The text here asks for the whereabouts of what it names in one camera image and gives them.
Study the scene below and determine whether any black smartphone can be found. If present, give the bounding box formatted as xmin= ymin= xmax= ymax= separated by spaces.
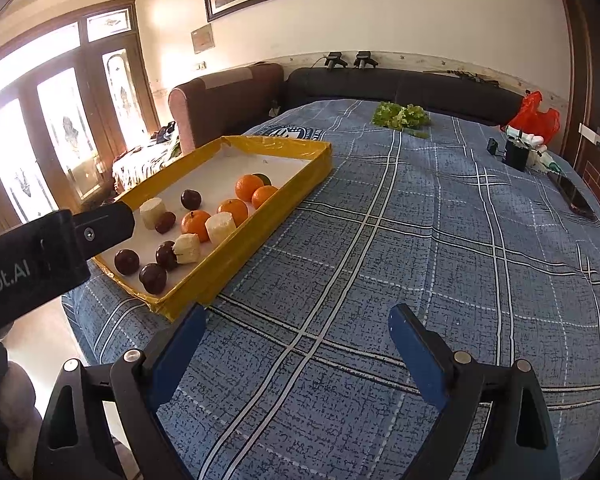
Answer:
xmin=547 ymin=170 xmax=599 ymax=222

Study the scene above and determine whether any white peeled fruit piece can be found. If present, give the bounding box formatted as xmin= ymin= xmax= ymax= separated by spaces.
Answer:
xmin=174 ymin=233 xmax=202 ymax=265
xmin=205 ymin=212 xmax=238 ymax=247
xmin=139 ymin=197 xmax=166 ymax=230

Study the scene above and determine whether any red plastic bag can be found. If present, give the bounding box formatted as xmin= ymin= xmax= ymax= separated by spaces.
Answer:
xmin=502 ymin=91 xmax=561 ymax=145

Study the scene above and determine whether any yellow cardboard tray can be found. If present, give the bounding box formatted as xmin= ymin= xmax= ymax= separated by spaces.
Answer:
xmin=94 ymin=135 xmax=333 ymax=322

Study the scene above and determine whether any green lettuce bunch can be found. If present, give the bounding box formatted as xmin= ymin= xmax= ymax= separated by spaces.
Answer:
xmin=371 ymin=102 xmax=432 ymax=140

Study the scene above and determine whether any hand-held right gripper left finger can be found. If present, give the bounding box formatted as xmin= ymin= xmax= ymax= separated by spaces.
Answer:
xmin=32 ymin=302 xmax=208 ymax=480

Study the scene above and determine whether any wooden glazed door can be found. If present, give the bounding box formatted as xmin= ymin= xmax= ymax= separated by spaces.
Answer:
xmin=0 ymin=0 xmax=161 ymax=243

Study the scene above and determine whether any small wall plaque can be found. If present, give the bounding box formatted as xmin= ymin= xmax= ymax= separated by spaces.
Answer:
xmin=191 ymin=24 xmax=216 ymax=55

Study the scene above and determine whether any person's left hand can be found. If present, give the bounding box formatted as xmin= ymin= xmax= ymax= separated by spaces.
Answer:
xmin=0 ymin=360 xmax=44 ymax=480

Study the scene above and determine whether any side table with patterned cloth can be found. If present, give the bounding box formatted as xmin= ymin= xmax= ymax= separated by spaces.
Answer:
xmin=111 ymin=141 xmax=184 ymax=194

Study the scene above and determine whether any brown armchair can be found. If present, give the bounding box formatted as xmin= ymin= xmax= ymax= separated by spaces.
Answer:
xmin=168 ymin=63 xmax=285 ymax=157

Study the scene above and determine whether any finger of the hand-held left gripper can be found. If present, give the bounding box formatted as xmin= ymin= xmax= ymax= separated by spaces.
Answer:
xmin=72 ymin=201 xmax=136 ymax=261

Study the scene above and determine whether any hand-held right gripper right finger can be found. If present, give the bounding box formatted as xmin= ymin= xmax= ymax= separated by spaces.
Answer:
xmin=387 ymin=302 xmax=563 ymax=480

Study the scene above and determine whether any black sofa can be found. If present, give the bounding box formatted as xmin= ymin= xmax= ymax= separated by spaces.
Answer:
xmin=285 ymin=67 xmax=526 ymax=127

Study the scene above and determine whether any blue plaid blanket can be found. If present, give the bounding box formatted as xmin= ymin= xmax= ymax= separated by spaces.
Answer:
xmin=62 ymin=99 xmax=600 ymax=480

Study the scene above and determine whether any wooden wardrobe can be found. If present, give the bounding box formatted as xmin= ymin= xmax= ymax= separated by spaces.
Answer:
xmin=555 ymin=0 xmax=600 ymax=242

